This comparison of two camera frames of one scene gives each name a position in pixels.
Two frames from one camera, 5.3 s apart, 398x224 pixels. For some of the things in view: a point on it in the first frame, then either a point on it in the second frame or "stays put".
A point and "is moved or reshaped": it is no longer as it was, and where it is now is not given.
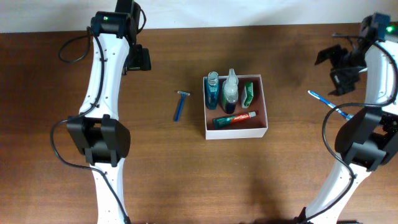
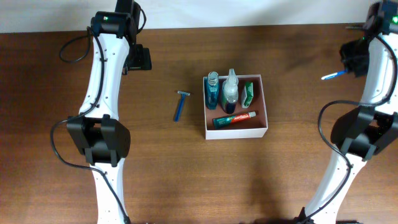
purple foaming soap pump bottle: [230, 93] stays put
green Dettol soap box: [247, 94] stays put
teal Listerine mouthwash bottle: [212, 92] stays put
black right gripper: [344, 68] → [352, 59]
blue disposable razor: [180, 106] stays put
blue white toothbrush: [344, 114] is moved or reshaped
